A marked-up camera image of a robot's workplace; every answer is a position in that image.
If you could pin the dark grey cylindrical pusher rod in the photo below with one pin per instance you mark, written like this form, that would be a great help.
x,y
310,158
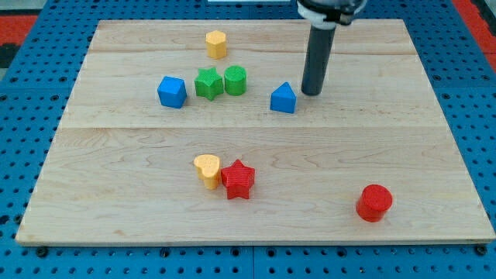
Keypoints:
x,y
316,61

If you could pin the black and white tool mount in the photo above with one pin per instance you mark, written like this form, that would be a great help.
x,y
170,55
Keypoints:
x,y
327,14

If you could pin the blue triangle block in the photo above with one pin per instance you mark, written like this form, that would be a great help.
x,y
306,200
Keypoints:
x,y
283,99

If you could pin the green cylinder block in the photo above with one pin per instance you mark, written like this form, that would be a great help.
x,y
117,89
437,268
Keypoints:
x,y
235,80

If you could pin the yellow hexagon block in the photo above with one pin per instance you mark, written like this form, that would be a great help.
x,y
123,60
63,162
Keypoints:
x,y
216,44

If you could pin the green star block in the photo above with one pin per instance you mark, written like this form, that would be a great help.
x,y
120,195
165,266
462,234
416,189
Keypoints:
x,y
208,83

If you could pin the blue cube block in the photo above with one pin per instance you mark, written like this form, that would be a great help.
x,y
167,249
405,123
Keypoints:
x,y
172,92

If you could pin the red star block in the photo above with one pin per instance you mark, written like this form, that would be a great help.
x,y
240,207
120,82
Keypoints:
x,y
238,179

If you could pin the red cylinder block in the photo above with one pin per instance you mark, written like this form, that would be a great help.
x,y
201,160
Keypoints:
x,y
374,202

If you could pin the light wooden board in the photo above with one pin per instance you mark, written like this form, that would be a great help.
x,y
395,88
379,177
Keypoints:
x,y
120,169

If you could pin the yellow heart block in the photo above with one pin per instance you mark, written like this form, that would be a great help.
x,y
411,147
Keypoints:
x,y
208,170

